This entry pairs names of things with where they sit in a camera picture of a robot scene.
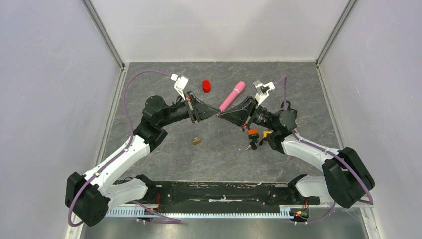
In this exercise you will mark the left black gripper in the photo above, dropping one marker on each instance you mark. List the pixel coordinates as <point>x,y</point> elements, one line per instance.
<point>201,111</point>

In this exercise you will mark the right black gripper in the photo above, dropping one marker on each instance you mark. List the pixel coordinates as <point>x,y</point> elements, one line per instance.
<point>241,114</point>

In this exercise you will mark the small brass padlock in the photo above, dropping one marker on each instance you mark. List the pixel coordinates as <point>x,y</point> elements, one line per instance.
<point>196,141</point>

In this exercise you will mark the yellow black padlock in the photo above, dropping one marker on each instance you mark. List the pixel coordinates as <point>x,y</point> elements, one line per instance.
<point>264,137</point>

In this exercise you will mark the black-head key bunch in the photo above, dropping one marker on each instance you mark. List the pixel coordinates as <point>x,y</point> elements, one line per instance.
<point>252,145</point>

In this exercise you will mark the black Kaijing padlock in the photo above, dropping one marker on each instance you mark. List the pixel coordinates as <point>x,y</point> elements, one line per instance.
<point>286,105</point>

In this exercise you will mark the orange black padlock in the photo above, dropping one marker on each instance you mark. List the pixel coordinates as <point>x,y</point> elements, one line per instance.
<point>253,134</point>

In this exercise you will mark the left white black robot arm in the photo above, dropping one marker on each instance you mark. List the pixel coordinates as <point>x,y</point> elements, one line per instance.
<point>91,195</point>

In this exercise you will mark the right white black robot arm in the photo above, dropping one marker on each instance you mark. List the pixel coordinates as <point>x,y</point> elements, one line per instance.
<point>345,179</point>

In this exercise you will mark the pink cylindrical wand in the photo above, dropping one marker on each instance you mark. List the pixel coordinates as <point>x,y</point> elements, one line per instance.
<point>239,87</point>

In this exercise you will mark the red plastic cap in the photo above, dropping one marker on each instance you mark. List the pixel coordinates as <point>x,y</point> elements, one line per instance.
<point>206,86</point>

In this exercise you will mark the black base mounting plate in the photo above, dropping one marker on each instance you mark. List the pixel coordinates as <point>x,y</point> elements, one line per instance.
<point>170,192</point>

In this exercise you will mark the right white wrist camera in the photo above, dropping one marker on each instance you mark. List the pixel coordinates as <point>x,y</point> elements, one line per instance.
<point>262,91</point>

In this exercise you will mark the white slotted cable duct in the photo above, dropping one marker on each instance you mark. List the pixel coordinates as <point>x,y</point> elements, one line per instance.
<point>140,212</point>

